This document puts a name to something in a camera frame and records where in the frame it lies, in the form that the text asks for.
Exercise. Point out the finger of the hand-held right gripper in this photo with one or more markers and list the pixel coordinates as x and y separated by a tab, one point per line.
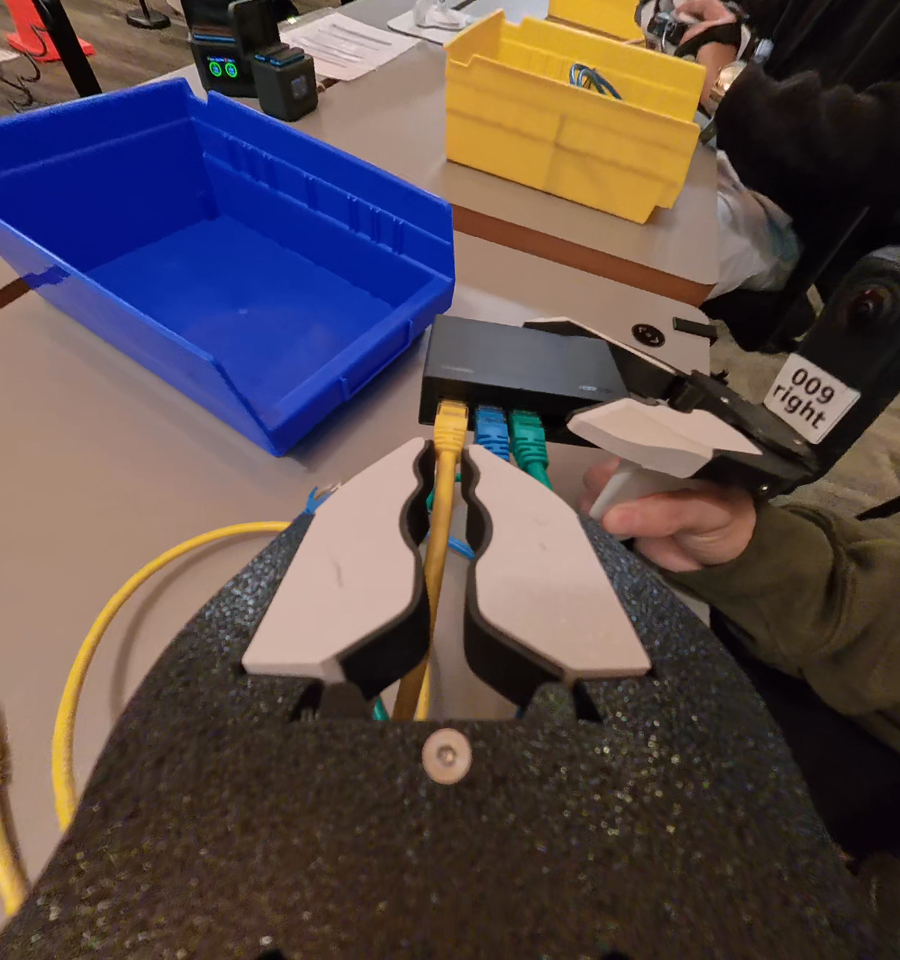
645	431
570	327

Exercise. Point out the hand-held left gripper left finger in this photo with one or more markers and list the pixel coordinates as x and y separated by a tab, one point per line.
345	585

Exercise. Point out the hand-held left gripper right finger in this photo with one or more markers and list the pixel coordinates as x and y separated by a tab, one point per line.
547	592

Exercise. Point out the black network switch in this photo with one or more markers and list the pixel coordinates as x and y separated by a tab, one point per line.
525	360

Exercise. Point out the blue plastic bin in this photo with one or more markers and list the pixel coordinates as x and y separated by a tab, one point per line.
217	247

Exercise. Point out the person's right forearm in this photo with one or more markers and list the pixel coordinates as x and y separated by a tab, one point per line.
817	622

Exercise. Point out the person's right hand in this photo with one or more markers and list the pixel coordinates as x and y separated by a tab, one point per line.
690	525

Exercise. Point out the round black table fitting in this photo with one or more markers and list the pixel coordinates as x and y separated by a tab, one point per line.
649	334

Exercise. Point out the large yellow plastic bin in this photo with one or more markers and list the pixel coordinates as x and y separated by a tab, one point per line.
570	127

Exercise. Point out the printed white paper sheet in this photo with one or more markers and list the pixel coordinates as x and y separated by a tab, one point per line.
349	41

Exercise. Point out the small black charger box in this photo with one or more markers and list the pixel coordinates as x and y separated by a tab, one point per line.
289	79

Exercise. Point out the black charger with green lights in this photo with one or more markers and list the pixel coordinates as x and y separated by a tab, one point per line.
221	45

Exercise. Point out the black stand pole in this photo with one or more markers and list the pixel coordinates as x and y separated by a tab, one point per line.
67	45

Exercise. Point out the orange traffic cone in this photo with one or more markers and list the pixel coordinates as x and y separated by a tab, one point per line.
41	30

